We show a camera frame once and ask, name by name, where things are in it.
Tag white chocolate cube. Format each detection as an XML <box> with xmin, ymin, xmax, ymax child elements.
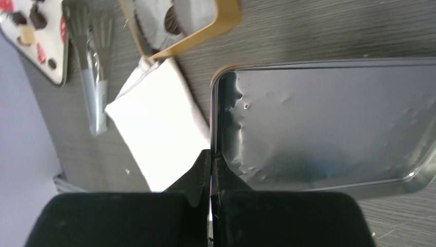
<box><xmin>17</xmin><ymin>24</ymin><xmax>35</xmax><ymax>46</ymax></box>

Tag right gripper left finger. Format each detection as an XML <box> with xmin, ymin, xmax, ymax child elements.
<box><xmin>25</xmin><ymin>150</ymin><xmax>211</xmax><ymax>246</ymax></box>

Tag white folded cloth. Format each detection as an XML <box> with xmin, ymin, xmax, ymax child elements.
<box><xmin>105</xmin><ymin>58</ymin><xmax>210</xmax><ymax>192</ymax></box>

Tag silver tin lid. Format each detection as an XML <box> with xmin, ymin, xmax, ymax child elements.
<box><xmin>210</xmin><ymin>57</ymin><xmax>435</xmax><ymax>199</ymax></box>

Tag gold chocolate tin box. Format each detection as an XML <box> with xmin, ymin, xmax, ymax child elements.
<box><xmin>119</xmin><ymin>0</ymin><xmax>242</xmax><ymax>59</ymax></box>

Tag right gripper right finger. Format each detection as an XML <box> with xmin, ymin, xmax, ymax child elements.
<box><xmin>211</xmin><ymin>153</ymin><xmax>375</xmax><ymax>246</ymax></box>

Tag strawberry pattern tray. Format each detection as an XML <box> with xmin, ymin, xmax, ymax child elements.
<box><xmin>1</xmin><ymin>1</ymin><xmax>69</xmax><ymax>87</ymax></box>

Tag metal tongs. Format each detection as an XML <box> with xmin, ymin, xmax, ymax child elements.
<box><xmin>62</xmin><ymin>1</ymin><xmax>114</xmax><ymax>136</ymax></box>

